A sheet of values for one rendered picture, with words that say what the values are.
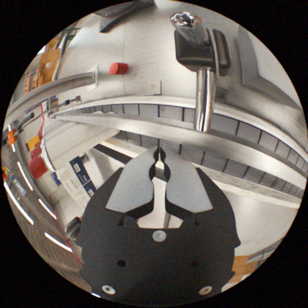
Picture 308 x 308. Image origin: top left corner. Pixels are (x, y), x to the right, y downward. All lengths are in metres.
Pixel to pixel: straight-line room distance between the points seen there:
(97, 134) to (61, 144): 0.07
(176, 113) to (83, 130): 0.15
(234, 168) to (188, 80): 0.16
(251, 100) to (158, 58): 0.18
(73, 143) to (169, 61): 0.21
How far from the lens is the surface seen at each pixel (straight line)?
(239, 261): 3.40
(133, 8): 0.37
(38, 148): 0.24
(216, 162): 0.17
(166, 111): 0.16
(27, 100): 0.38
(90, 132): 0.19
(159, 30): 0.27
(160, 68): 0.23
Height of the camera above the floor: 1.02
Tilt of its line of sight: 45 degrees down
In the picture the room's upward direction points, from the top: 132 degrees counter-clockwise
